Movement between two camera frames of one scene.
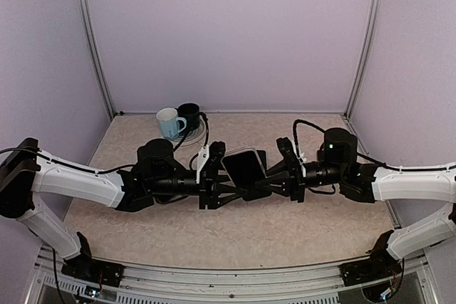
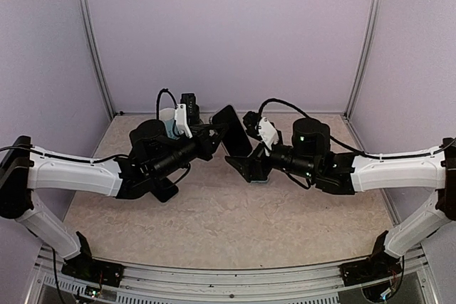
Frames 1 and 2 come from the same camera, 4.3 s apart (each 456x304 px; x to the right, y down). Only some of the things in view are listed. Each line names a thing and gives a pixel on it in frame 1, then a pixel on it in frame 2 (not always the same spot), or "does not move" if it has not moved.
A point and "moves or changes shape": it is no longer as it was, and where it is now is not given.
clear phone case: x=244 y=166 moves or changes shape
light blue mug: x=169 y=123 does not move
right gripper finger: x=278 y=169 to x=258 y=151
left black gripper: x=209 y=176 to x=207 y=144
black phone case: x=256 y=194 moves or changes shape
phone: x=244 y=168 moves or changes shape
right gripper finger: x=279 y=182 to x=245 y=165
